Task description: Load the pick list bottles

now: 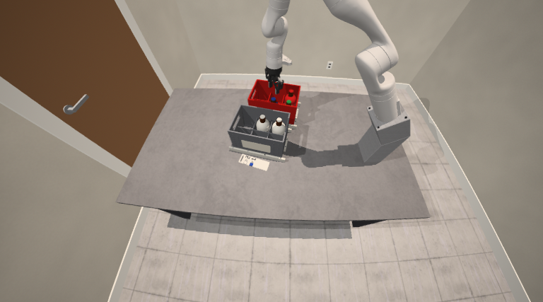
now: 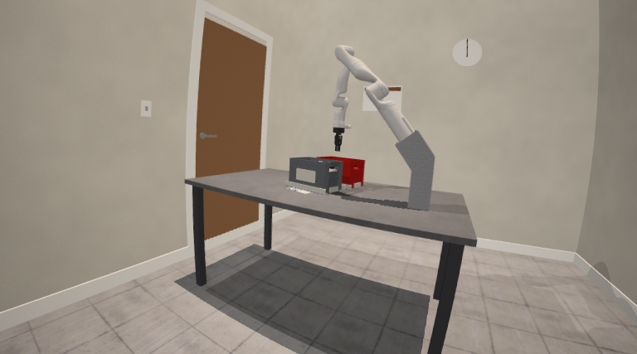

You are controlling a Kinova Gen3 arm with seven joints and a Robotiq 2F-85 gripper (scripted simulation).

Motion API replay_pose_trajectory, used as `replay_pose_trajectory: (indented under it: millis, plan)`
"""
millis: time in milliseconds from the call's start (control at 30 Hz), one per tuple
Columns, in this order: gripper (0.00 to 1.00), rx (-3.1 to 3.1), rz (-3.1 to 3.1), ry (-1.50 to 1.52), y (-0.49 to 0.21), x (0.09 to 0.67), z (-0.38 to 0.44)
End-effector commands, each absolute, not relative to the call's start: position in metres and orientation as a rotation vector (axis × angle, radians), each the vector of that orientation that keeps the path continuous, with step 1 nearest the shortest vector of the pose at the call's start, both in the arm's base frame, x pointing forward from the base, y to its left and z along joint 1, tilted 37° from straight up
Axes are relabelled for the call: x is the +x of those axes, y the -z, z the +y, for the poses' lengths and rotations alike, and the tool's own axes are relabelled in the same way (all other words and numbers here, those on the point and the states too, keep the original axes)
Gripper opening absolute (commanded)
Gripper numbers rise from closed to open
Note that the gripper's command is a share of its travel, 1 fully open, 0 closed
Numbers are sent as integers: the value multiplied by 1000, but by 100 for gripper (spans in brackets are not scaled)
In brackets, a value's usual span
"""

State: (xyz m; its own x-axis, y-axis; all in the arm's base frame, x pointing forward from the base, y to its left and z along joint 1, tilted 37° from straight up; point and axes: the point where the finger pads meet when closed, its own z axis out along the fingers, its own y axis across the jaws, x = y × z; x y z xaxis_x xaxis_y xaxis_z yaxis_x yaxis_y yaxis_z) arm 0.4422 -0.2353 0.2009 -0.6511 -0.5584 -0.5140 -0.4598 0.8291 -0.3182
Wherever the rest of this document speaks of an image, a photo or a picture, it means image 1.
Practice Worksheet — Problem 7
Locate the red crate with dividers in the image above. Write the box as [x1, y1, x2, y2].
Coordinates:
[247, 79, 299, 124]

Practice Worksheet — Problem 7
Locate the cream bottle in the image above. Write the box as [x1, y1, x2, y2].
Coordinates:
[256, 115, 270, 132]
[271, 118, 286, 135]

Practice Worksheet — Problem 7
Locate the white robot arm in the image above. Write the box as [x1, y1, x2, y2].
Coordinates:
[262, 0, 401, 122]

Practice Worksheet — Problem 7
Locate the white paper pick list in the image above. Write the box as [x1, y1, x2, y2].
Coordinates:
[239, 154, 270, 171]

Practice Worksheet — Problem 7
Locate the grey divided crate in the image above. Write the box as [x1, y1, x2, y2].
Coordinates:
[228, 104, 288, 157]

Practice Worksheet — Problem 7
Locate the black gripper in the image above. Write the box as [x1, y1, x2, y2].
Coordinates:
[265, 65, 284, 94]

